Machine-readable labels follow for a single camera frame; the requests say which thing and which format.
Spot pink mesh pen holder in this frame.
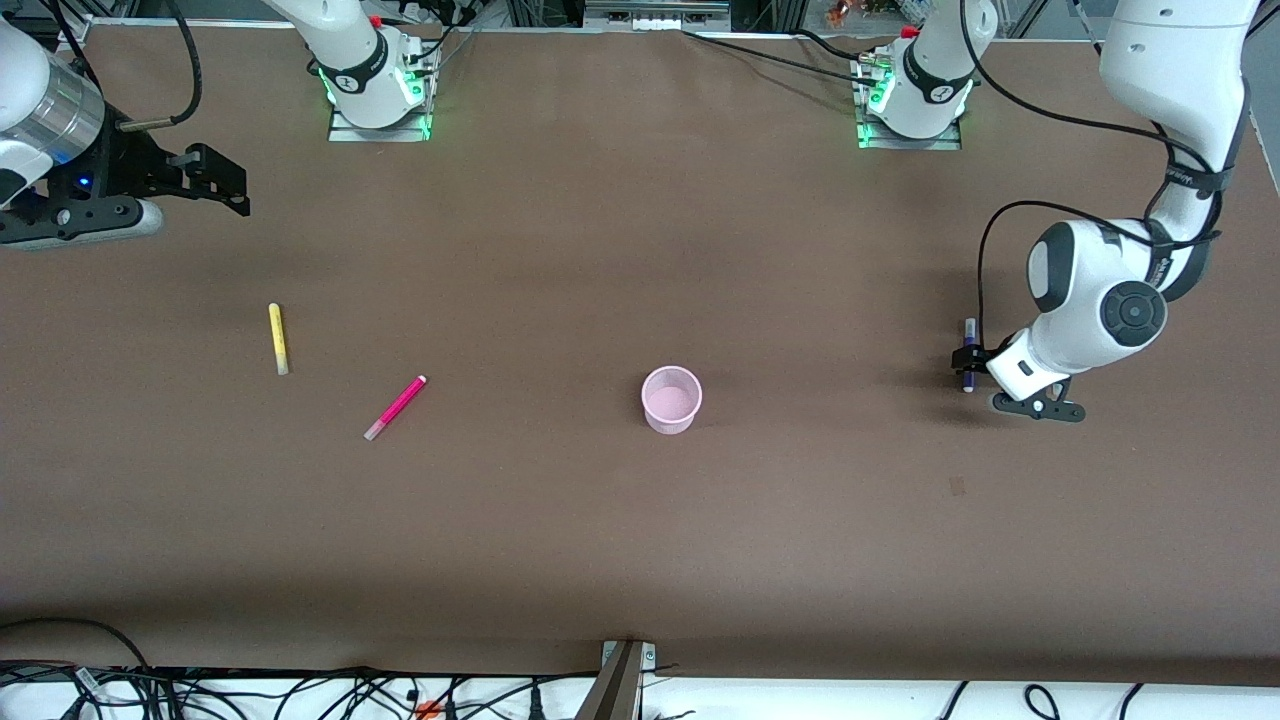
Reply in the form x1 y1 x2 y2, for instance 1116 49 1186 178
640 365 704 436

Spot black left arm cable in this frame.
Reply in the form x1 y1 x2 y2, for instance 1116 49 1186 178
957 0 1226 351

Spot black looped floor cable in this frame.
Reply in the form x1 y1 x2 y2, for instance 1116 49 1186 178
0 617 153 673

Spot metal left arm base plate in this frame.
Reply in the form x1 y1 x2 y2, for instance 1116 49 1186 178
856 112 964 152

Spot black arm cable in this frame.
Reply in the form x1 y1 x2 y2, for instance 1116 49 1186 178
115 0 205 131
957 0 1226 351

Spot brown table cover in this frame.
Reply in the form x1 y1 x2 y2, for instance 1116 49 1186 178
0 20 1280 686

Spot short black table cable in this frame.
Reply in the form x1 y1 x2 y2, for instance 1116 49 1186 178
788 28 867 61

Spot aluminium frame rail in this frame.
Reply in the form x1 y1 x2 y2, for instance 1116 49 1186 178
583 0 733 31

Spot grey metal table bracket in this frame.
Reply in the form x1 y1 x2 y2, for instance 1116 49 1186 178
575 638 658 720

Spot long black table cable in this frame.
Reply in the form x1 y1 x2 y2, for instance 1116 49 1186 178
680 30 883 89

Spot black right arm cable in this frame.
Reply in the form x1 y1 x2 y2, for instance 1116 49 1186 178
115 0 205 131

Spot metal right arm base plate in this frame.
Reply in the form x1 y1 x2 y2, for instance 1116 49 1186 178
327 100 434 144

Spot pink marker pen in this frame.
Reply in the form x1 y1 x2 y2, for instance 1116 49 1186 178
362 374 429 442

